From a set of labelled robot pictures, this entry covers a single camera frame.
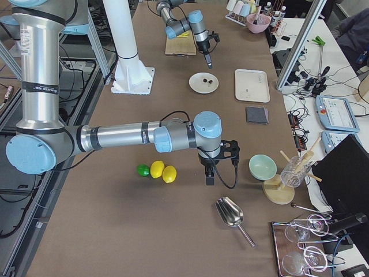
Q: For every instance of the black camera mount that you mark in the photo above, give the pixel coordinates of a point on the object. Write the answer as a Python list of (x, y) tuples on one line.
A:
[(228, 150), (215, 36)]

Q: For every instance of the whole lemon front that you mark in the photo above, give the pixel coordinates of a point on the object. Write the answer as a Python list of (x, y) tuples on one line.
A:
[(169, 174)]

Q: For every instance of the black monitor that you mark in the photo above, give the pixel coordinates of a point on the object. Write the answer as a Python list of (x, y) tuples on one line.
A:
[(344, 174)]

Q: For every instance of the small spoon dark tip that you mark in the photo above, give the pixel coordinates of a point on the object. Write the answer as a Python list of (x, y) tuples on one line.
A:
[(294, 205)]

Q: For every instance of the green lime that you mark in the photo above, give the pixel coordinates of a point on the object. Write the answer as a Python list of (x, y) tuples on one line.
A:
[(143, 170)]

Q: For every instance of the dark red cherry pair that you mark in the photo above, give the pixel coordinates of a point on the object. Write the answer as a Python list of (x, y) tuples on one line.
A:
[(207, 82)]

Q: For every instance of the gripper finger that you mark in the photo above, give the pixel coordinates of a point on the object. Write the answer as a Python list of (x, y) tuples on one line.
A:
[(209, 175), (208, 61)]

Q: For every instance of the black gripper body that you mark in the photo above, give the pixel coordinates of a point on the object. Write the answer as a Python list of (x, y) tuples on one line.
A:
[(203, 45), (206, 161)]

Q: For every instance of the blue teach pendant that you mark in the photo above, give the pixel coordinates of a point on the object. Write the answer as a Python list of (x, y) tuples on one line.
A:
[(336, 114), (332, 138)]

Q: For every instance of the steel glass rack tray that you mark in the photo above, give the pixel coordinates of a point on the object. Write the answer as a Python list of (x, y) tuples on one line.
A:
[(331, 245)]

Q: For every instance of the long reacher grabber tool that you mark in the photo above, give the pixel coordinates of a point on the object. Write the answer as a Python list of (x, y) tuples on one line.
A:
[(316, 85)]

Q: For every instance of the yellow plastic knife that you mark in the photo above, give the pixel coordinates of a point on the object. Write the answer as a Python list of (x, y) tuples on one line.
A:
[(184, 35)]

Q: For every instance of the upper blue teach pendant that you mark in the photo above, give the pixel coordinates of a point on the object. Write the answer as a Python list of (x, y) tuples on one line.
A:
[(336, 114)]

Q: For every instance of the white cup rack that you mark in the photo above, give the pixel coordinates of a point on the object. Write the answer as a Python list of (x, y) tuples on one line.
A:
[(238, 10)]

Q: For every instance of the lower blue teach pendant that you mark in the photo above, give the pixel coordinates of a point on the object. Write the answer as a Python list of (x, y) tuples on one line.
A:
[(332, 138)]

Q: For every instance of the copper wire bottle rack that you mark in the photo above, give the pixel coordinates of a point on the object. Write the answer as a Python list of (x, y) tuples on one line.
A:
[(276, 11)]

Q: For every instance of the wine glass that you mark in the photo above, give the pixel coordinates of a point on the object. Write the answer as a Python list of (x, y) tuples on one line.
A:
[(307, 263), (300, 230)]

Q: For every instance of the wooden cup stand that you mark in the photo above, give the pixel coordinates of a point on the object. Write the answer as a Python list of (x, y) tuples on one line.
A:
[(279, 193)]

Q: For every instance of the grey folded cloth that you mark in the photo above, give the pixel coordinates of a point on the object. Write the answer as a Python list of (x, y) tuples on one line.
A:
[(257, 115)]

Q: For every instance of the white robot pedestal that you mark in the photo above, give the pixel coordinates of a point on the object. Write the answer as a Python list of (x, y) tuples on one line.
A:
[(131, 75)]

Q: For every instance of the pink bowl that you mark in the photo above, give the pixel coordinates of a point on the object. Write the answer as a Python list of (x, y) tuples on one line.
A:
[(263, 22)]

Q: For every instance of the aluminium frame post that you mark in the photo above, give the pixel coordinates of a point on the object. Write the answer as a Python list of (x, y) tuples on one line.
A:
[(309, 21)]

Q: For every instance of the whole lemon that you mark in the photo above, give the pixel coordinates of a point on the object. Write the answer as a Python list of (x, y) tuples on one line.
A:
[(157, 168), (169, 174)]

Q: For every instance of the cream round plate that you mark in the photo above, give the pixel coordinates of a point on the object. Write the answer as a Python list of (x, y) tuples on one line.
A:
[(196, 79)]

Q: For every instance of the wooden cutting board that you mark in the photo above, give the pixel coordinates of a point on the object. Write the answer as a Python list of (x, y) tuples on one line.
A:
[(180, 46)]

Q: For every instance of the lower wine glass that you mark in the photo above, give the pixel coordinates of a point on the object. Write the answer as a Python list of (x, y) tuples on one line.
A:
[(307, 263)]

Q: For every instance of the steel scoop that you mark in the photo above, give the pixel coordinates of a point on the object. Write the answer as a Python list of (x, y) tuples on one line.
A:
[(232, 216)]

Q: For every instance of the clear textured glass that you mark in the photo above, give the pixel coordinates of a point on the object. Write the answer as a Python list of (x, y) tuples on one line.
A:
[(295, 172)]

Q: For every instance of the cream rabbit tray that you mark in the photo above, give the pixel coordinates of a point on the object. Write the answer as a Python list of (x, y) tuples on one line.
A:
[(251, 86)]

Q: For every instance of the mint green bowl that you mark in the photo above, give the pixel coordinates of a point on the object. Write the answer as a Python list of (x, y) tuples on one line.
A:
[(262, 167)]

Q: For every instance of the whole lemon rear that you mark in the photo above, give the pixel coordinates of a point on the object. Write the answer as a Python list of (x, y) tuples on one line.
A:
[(157, 168)]

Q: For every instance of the upper wine glass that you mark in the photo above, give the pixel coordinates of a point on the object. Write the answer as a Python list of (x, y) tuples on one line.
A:
[(300, 230)]

